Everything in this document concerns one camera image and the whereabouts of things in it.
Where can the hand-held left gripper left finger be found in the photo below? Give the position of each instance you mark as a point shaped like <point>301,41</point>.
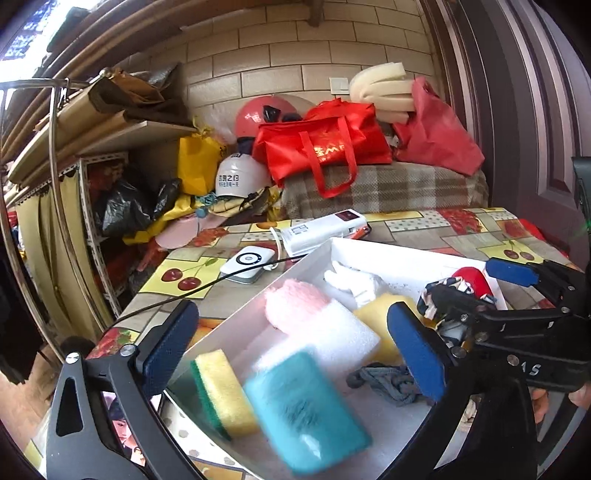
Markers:
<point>171,341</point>

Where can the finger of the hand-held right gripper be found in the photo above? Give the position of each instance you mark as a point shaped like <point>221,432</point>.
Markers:
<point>466,309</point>
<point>510,272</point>

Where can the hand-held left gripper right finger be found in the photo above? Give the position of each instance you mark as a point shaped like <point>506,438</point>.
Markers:
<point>413,350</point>

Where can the striped cloth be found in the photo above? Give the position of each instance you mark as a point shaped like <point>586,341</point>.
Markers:
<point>429,300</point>

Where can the grey blue rag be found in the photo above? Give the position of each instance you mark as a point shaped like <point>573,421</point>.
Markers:
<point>383,383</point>

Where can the yellow octagonal sponge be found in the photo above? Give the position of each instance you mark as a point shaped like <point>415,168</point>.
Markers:
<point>374,318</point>

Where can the white cardboard box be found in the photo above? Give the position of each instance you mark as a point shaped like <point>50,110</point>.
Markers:
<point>401,272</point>

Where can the yellow green scouring sponge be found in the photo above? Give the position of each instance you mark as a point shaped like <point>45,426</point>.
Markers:
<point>226,392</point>

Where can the white foam block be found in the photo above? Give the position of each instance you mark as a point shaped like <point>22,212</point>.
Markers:
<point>332,332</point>

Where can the white knit glove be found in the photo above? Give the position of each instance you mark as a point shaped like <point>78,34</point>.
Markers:
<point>351,281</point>

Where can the teal sponge block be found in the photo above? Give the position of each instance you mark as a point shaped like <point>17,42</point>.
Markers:
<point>304,410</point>

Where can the person's right hand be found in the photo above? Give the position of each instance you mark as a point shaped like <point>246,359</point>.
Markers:
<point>539,400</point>

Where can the dark round object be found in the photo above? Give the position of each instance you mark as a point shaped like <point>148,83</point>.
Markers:
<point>76,348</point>

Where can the fruit print tablecloth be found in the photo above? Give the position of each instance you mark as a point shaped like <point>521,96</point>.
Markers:
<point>415,226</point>

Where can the printed photo sheet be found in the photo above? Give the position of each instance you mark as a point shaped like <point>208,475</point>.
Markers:
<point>122,429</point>

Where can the small white power bank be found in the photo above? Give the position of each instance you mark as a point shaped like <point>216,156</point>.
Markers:
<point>244,263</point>

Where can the pink hat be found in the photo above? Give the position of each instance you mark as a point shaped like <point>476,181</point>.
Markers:
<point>175,233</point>

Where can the plaid covered box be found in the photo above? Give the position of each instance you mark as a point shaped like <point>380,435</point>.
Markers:
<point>392,189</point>

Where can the large black plastic bag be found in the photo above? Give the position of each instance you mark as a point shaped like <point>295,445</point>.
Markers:
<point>124,207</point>

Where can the small black plastic bag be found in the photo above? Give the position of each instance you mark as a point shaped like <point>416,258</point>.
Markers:
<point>166,196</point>

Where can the teal cloth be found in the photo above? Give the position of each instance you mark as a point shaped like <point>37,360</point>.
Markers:
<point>207,198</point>

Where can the white angle steel shelf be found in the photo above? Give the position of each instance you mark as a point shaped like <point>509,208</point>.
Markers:
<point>87,217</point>

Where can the white battery pack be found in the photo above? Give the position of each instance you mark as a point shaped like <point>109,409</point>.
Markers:
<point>323,230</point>

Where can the red plastic bag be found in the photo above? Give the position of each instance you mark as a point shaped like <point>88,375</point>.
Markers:
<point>438,134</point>

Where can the yellow black cloth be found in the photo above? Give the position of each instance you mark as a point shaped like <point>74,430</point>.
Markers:
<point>244,203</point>

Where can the dark cloth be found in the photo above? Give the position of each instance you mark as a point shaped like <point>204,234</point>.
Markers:
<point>14,332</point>

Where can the purple metal door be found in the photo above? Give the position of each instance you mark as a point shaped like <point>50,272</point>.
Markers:
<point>521,115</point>

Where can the yellow bag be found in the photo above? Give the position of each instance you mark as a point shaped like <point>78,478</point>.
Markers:
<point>198,161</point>

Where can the white helmet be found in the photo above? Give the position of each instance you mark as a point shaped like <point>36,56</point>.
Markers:
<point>242,173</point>

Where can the wooden boards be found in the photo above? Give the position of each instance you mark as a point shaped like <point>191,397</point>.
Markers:
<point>120,134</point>

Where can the red tote bag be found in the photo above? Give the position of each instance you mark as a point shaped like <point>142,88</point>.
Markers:
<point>323,143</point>

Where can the folded white foam sheets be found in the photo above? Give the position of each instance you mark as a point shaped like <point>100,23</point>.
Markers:
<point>378,90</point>

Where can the red helmet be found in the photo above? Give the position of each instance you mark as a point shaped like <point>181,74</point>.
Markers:
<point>251,117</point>

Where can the steel tube rack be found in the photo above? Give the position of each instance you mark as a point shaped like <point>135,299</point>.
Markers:
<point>32,84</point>

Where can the wall switch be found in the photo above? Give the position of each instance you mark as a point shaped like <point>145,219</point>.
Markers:
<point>339,85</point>

